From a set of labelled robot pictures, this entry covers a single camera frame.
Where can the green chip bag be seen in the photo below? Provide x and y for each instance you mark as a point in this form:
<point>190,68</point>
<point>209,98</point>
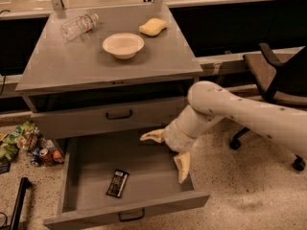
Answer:
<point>8,147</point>

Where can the blue soda can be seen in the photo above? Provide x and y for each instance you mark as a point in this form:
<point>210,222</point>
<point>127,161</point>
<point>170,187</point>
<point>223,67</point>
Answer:
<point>35,160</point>

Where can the clear plastic snack wrapper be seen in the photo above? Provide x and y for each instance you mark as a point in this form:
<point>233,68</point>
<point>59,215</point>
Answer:
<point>28,140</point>

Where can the red soda can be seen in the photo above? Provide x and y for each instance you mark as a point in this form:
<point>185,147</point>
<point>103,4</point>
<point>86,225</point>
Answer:
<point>46,157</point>

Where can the yellow sponge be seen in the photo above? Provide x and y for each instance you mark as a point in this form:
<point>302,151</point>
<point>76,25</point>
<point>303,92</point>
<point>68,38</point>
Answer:
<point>153,27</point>

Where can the orange snack package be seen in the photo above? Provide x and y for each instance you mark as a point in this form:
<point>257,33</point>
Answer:
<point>57,157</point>

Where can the black rxbar chocolate bar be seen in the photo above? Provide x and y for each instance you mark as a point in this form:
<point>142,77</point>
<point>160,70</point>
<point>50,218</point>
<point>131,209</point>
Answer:
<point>117,184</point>

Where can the closed grey top drawer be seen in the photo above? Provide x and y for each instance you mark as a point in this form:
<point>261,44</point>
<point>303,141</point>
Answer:
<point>107,118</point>

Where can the black metal stand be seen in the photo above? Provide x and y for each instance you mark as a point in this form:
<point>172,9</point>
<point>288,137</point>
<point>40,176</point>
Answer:
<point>24,185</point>

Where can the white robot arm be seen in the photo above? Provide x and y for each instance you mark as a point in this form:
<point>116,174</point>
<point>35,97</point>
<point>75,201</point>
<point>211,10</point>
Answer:
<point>209,103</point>

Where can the open grey middle drawer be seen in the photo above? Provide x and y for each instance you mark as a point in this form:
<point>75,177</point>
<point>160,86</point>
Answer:
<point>151,189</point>

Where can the white paper bowl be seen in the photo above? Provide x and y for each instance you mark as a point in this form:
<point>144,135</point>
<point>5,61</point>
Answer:
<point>123,45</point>

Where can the dark small packet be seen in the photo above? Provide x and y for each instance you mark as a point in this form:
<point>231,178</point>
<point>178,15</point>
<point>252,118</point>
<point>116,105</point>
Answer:
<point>5,168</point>

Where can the grey metal drawer cabinet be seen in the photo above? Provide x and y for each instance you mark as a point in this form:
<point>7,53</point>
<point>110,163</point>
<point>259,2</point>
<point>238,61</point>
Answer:
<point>63,75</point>

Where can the clear plastic water bottle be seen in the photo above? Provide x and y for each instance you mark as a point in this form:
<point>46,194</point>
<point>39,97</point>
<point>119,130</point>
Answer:
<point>79,26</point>

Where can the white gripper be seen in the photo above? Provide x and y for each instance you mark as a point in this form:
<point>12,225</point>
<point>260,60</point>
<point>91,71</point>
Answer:
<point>177,137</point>

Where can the black office chair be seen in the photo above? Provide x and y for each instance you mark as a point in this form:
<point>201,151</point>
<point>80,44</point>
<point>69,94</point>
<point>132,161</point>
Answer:
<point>280,78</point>

